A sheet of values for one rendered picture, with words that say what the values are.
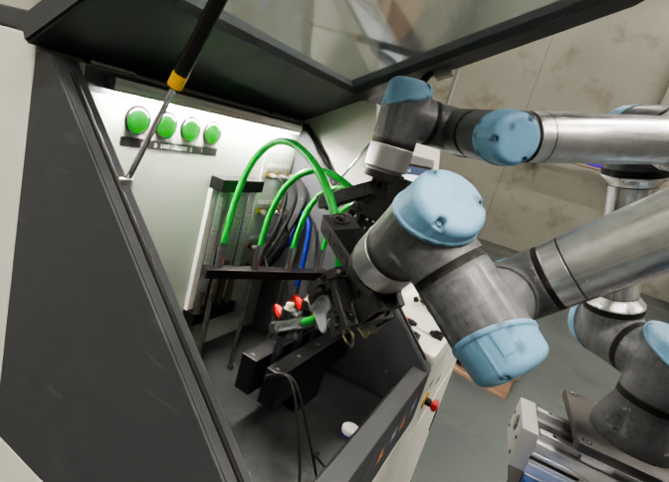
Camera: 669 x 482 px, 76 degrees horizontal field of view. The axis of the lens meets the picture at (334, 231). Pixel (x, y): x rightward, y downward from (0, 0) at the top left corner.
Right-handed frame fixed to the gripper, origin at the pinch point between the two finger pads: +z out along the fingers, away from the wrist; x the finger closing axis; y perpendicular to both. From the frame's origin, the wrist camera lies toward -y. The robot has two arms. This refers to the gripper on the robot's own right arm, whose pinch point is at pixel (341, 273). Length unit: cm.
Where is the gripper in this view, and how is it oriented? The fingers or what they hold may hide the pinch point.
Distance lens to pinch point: 78.9
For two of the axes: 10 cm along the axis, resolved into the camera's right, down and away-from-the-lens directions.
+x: 4.7, -0.8, 8.8
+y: 8.4, 3.4, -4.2
